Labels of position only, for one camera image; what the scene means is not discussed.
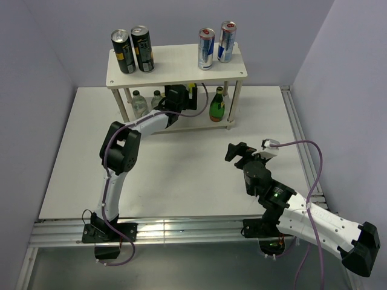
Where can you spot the clear soda bottle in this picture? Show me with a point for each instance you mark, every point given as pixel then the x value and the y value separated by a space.
pixel 157 98
pixel 139 105

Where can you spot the silver can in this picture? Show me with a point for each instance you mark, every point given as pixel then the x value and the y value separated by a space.
pixel 205 48
pixel 226 43

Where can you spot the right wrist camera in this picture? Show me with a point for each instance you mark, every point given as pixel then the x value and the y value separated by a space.
pixel 269 149

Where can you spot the black can right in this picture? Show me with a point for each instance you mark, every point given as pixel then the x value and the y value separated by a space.
pixel 143 48

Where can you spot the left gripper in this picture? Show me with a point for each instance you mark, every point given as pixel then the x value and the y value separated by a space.
pixel 193 101

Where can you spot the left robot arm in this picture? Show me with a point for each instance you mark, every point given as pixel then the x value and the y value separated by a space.
pixel 120 148

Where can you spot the white two-tier shelf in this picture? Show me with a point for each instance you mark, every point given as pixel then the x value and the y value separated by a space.
pixel 177 64

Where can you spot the aluminium rail frame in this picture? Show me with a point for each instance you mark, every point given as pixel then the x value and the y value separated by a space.
pixel 75 179

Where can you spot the black can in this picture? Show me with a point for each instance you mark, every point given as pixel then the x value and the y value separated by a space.
pixel 123 50
pixel 143 48

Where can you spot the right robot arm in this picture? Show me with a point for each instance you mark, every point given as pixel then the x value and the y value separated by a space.
pixel 288 212

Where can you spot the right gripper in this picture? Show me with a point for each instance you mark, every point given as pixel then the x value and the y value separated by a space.
pixel 241 148

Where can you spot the green glass bottle front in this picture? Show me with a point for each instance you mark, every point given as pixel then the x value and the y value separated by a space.
pixel 191 87

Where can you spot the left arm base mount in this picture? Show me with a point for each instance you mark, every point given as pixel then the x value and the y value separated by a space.
pixel 107 246

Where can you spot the green glass bottle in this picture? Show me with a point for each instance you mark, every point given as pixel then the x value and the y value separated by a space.
pixel 191 87
pixel 217 106

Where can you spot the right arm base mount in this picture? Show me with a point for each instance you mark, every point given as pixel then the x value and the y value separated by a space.
pixel 271 242

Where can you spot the black can left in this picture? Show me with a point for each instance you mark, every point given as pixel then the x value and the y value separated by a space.
pixel 123 50

